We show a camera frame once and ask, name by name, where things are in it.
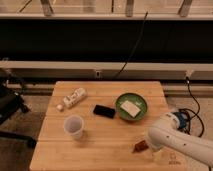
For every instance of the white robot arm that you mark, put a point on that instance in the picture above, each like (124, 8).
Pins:
(165, 132)

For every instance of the black smartphone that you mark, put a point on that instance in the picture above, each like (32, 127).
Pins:
(104, 111)

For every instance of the white card on plate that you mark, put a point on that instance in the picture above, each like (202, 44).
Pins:
(130, 108)

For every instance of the green plate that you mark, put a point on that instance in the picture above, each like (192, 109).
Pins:
(136, 99)

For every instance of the white plastic bottle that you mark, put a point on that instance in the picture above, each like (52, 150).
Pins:
(72, 99)

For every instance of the blue connector box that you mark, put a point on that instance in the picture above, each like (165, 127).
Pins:
(182, 120)

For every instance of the black office chair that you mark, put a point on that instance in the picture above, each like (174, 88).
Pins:
(10, 102)

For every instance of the white wall outlet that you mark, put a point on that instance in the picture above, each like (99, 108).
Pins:
(98, 74)

